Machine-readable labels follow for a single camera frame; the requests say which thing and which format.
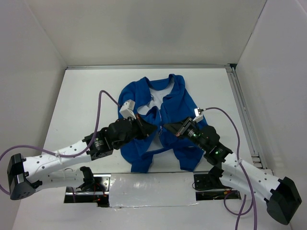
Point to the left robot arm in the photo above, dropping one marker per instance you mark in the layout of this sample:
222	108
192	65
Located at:
28	175

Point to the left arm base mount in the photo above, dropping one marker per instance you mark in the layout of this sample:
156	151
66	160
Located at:
93	189

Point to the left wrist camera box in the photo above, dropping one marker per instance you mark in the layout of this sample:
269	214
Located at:
127	110

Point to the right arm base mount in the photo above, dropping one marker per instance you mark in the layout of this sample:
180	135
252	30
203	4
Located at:
207	186

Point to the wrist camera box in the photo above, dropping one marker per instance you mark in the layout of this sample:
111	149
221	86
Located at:
198	114
127	110

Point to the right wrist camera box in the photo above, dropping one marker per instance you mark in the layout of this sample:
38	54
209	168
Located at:
198	114

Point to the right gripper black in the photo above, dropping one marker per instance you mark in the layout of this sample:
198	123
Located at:
174	128

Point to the blue zip jacket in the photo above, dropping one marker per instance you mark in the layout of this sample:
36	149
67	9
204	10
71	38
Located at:
160	102

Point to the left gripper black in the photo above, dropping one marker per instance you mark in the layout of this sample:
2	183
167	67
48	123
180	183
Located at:
146	129

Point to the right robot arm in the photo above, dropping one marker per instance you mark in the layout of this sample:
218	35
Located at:
281	196

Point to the silver tape patch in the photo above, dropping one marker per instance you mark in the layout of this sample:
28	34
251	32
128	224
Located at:
152	190

